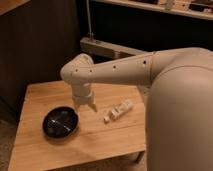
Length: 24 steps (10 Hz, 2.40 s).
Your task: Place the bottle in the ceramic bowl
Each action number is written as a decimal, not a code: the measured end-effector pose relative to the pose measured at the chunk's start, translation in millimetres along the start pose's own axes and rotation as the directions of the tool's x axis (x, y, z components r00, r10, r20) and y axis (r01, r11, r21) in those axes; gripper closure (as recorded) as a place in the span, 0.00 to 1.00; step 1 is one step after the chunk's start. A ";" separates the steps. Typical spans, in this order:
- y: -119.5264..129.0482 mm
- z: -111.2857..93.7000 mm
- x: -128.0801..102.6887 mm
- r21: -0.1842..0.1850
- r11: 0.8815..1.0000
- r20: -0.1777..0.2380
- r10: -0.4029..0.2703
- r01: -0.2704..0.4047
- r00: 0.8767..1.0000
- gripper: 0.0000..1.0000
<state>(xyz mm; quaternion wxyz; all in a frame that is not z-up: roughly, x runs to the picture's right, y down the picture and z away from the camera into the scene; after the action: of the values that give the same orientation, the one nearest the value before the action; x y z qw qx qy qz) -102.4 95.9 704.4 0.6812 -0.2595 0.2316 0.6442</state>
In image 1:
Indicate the metal pole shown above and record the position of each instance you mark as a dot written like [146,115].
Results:
[90,32]

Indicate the small white bottle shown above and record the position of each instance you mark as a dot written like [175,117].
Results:
[118,110]

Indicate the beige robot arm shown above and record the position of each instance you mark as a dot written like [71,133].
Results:
[179,108]

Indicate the wooden table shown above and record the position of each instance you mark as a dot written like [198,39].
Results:
[92,140]

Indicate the wooden shelf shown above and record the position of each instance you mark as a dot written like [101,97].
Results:
[167,8]

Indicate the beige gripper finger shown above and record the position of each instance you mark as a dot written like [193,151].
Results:
[93,106]
[76,106]

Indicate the black ceramic bowl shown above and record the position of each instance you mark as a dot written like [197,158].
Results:
[60,122]

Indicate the grey metal beam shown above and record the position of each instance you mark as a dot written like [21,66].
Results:
[105,49]

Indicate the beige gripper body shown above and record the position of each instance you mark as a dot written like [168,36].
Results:
[82,94]

